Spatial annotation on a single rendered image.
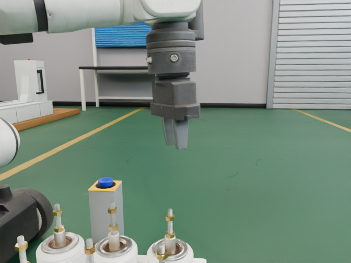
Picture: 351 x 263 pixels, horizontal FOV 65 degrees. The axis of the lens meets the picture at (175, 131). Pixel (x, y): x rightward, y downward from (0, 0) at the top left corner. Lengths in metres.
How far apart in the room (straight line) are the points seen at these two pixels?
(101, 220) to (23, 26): 0.52
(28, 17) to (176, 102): 0.24
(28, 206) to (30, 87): 3.16
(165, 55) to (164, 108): 0.09
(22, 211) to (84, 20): 0.74
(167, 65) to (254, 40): 5.02
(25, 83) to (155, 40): 3.69
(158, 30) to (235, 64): 4.93
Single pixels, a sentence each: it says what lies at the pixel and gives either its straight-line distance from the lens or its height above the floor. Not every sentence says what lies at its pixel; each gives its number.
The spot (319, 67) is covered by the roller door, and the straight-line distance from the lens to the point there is 5.62.
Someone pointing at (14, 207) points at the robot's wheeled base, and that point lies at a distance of 1.04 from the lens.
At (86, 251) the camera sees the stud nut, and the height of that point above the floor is 0.33.
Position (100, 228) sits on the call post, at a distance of 0.80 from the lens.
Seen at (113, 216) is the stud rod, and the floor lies 0.32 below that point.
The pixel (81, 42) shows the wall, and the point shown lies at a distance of 5.95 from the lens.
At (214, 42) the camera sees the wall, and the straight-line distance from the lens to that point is 5.41.
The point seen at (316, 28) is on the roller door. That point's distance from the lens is 5.64.
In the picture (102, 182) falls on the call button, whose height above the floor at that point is 0.33.
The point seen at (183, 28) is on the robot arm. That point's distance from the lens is 0.49.
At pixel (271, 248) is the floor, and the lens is 1.12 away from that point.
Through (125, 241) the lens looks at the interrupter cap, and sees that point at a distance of 0.64.
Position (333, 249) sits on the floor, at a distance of 1.20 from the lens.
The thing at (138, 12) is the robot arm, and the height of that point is 0.69.
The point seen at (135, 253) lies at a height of 0.24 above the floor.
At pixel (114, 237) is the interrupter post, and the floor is 0.28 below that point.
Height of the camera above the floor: 0.60
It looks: 11 degrees down
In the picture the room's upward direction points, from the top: straight up
